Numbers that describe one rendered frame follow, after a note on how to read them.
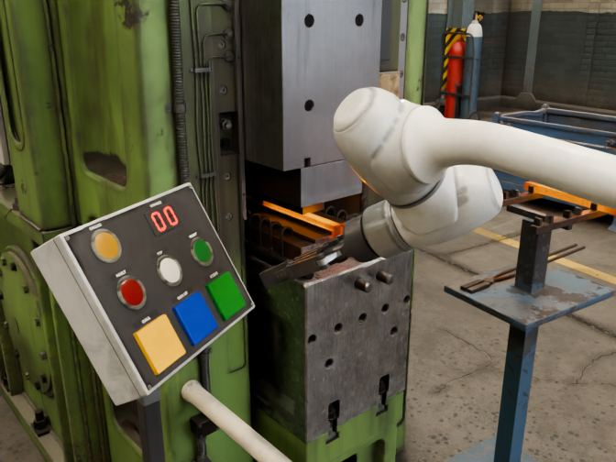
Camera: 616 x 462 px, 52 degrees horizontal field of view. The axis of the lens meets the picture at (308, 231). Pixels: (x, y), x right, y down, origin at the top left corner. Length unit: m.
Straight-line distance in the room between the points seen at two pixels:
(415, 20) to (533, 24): 8.78
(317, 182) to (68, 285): 0.68
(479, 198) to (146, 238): 0.56
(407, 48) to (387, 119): 1.07
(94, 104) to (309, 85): 0.59
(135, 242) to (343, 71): 0.66
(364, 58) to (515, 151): 0.82
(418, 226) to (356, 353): 0.80
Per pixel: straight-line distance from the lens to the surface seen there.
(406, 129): 0.81
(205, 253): 1.20
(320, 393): 1.65
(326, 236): 1.56
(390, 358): 1.81
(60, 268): 1.04
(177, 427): 1.69
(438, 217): 0.92
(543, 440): 2.63
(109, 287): 1.03
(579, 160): 0.79
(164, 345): 1.06
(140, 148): 1.41
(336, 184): 1.54
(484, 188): 0.92
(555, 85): 10.39
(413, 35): 1.89
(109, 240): 1.06
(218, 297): 1.18
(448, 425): 2.61
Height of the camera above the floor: 1.52
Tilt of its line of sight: 19 degrees down
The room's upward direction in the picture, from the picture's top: straight up
